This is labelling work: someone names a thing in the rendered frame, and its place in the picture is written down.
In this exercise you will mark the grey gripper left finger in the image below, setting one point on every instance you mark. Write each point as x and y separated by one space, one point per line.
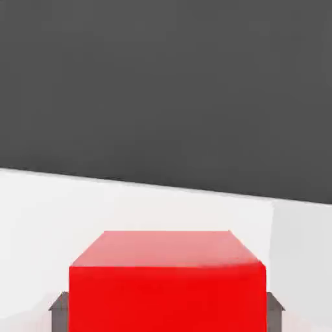
60 315

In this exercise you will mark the small red cube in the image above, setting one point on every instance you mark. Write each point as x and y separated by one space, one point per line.
167 295

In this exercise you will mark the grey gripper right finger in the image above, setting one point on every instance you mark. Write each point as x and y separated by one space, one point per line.
274 316

